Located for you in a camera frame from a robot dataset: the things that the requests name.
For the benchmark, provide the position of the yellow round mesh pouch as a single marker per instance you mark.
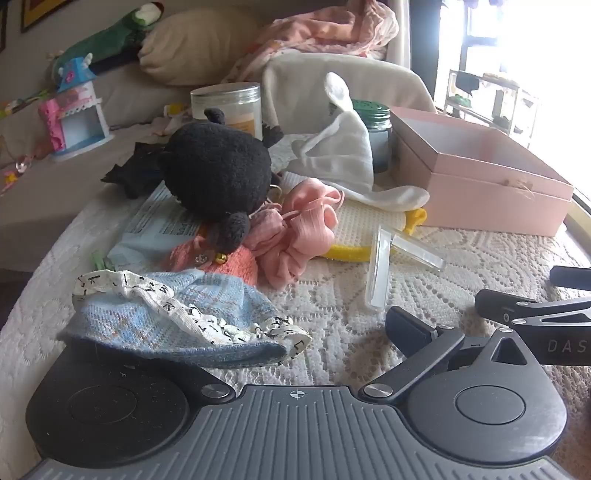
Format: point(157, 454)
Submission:
point(355, 226)

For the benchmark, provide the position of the pink printed blanket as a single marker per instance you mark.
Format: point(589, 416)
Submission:
point(323, 27)

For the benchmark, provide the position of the clear acrylic piece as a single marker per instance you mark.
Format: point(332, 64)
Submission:
point(376, 272)

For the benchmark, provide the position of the black cloth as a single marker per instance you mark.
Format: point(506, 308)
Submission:
point(138, 175)

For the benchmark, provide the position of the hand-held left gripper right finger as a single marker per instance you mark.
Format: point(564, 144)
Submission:
point(406, 328)

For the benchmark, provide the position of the black plush doll pink sweater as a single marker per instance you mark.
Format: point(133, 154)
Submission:
point(217, 170)

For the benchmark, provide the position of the white cloth hat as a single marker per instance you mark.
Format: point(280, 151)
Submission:
point(341, 152)

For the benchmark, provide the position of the pink and blue toy house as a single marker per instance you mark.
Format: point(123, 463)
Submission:
point(83, 124)

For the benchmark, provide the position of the window shelf rack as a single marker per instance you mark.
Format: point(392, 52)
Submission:
point(489, 97)

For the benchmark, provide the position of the clear plastic jar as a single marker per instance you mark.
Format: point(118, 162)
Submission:
point(231, 108)

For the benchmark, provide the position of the printed plastic package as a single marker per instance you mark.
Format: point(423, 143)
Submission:
point(152, 221)

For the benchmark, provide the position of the dark framed wall picture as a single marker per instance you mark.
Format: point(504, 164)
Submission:
point(2, 23)

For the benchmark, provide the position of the beige pillow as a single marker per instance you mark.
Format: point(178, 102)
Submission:
point(198, 46)

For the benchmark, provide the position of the glass jar green lid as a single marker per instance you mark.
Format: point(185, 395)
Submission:
point(381, 138)

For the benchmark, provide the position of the green plush toy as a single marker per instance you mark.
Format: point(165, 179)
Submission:
point(101, 46)

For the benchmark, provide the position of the scattered small colourful toys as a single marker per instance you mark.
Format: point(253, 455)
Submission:
point(14, 106)

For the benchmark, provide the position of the white lace tablecloth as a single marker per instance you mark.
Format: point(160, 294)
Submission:
point(461, 263)

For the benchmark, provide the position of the pink cardboard box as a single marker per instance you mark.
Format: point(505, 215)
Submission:
point(485, 203)

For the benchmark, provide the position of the small yellow toy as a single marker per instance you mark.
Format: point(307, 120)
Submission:
point(173, 110)

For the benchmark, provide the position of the blue knit hat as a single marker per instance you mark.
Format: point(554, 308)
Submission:
point(161, 314)

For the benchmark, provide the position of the green plastic clip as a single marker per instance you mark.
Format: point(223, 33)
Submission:
point(99, 264)

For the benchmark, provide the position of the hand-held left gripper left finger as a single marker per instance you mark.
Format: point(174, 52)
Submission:
point(215, 391)

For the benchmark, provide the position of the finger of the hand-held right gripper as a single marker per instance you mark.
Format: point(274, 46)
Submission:
point(572, 278)
point(503, 307)

